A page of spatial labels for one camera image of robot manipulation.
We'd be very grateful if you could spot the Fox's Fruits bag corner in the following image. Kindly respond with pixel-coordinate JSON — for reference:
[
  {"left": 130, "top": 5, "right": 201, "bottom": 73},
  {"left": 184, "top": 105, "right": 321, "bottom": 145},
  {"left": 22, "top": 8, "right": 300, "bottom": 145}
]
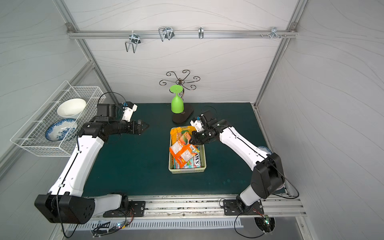
[{"left": 170, "top": 132, "right": 200, "bottom": 169}]

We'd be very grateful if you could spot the pale green plastic basket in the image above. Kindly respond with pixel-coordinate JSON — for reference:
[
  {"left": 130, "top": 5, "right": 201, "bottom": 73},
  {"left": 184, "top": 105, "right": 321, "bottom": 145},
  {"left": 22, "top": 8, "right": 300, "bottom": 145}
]
[{"left": 169, "top": 126, "right": 207, "bottom": 174}]

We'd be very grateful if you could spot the yellow Cocoaland gummy bag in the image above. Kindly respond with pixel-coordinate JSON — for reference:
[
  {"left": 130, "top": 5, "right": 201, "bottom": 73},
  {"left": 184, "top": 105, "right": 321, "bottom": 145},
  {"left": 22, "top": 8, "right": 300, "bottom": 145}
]
[{"left": 170, "top": 126, "right": 196, "bottom": 143}]

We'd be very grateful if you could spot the teal Fox's mint bag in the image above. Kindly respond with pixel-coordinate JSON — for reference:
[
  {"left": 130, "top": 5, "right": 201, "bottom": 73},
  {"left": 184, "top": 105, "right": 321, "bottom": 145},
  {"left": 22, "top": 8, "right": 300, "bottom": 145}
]
[{"left": 183, "top": 154, "right": 202, "bottom": 169}]

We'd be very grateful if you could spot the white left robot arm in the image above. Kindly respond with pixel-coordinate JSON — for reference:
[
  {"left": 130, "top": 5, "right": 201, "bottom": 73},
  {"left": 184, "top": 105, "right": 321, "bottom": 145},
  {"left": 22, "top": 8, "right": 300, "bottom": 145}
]
[{"left": 34, "top": 102, "right": 146, "bottom": 224}]

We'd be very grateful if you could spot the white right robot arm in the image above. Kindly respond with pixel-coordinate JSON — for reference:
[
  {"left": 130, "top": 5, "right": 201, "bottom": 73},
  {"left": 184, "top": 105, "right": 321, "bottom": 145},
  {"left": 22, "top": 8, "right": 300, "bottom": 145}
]
[{"left": 190, "top": 111, "right": 286, "bottom": 213}]

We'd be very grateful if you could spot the dark oval stand base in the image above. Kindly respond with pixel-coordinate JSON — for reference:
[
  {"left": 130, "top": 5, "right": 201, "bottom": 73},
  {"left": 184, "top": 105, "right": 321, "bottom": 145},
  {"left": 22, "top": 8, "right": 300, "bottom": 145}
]
[{"left": 172, "top": 104, "right": 194, "bottom": 124}]

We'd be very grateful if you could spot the green plastic wine glass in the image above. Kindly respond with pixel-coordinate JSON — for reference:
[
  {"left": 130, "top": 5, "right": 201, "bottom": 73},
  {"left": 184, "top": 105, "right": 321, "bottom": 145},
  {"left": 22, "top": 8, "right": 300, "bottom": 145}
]
[{"left": 170, "top": 85, "right": 184, "bottom": 114}]

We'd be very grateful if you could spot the small blue patterned bowl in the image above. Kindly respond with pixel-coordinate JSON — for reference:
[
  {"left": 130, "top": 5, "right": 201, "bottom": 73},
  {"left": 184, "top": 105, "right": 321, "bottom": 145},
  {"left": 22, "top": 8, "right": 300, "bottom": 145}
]
[{"left": 258, "top": 146, "right": 273, "bottom": 155}]

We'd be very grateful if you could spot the white bowl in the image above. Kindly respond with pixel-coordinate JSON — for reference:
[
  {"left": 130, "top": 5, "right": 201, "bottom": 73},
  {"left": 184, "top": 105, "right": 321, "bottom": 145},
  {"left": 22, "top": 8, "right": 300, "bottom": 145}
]
[{"left": 57, "top": 99, "right": 87, "bottom": 119}]

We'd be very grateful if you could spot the blue patterned plate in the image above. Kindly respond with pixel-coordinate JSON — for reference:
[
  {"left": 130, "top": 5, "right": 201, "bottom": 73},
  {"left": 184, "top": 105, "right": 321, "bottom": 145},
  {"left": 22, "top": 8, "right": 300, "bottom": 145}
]
[{"left": 45, "top": 119, "right": 78, "bottom": 142}]

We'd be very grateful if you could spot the metal double hook left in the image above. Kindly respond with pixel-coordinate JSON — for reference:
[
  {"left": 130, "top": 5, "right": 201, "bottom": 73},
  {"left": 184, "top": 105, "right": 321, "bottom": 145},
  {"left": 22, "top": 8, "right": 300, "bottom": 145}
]
[{"left": 125, "top": 32, "right": 141, "bottom": 53}]

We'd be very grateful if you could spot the metal double hook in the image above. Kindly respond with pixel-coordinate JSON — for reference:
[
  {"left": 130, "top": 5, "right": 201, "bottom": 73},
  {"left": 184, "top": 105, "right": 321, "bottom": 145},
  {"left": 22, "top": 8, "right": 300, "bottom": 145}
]
[
  {"left": 125, "top": 32, "right": 141, "bottom": 53},
  {"left": 158, "top": 27, "right": 175, "bottom": 42}
]

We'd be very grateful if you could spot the metal double hook middle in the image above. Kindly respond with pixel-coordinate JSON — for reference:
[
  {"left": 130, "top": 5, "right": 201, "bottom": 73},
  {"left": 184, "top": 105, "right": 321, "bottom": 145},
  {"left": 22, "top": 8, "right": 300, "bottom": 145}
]
[{"left": 158, "top": 27, "right": 175, "bottom": 42}]

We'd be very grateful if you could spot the metal single hook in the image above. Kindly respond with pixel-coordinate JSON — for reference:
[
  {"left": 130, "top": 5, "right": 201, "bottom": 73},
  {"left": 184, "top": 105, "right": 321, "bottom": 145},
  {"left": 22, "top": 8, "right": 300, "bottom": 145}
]
[{"left": 198, "top": 27, "right": 204, "bottom": 39}]

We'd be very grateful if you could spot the metal hook right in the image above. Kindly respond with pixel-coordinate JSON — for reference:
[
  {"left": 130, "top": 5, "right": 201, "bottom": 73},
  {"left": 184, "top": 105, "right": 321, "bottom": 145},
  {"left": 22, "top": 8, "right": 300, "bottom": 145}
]
[{"left": 260, "top": 28, "right": 287, "bottom": 39}]

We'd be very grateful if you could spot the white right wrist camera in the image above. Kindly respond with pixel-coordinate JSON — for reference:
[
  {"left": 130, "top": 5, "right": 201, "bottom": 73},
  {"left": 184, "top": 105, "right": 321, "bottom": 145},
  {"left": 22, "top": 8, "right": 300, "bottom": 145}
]
[{"left": 190, "top": 120, "right": 204, "bottom": 133}]

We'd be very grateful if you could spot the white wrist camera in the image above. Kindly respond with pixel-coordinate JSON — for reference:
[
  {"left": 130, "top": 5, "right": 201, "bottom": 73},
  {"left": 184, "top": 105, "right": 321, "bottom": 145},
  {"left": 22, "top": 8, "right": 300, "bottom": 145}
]
[
  {"left": 122, "top": 102, "right": 138, "bottom": 122},
  {"left": 190, "top": 120, "right": 204, "bottom": 133}
]

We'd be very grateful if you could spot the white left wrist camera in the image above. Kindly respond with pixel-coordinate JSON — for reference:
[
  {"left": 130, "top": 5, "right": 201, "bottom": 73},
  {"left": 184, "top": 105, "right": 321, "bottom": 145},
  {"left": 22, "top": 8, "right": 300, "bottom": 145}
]
[{"left": 122, "top": 102, "right": 138, "bottom": 122}]

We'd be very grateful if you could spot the white wire wall basket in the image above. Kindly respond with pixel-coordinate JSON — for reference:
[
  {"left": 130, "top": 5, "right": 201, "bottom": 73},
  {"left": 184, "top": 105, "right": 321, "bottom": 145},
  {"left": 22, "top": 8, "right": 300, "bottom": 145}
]
[{"left": 10, "top": 81, "right": 106, "bottom": 157}]

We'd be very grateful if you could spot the aluminium crossbar rail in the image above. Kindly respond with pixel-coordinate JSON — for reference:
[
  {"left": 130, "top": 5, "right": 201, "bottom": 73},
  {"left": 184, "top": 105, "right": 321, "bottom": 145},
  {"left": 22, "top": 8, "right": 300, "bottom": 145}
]
[{"left": 68, "top": 29, "right": 299, "bottom": 40}]

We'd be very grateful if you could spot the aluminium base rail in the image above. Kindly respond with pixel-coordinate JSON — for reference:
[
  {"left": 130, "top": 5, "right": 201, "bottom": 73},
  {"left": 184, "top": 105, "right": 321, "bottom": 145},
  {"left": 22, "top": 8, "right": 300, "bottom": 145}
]
[{"left": 129, "top": 195, "right": 307, "bottom": 220}]

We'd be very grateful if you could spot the white perforated cable duct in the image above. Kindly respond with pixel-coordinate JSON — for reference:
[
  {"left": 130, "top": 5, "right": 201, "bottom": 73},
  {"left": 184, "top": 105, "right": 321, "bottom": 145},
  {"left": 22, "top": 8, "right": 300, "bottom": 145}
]
[{"left": 68, "top": 218, "right": 244, "bottom": 231}]

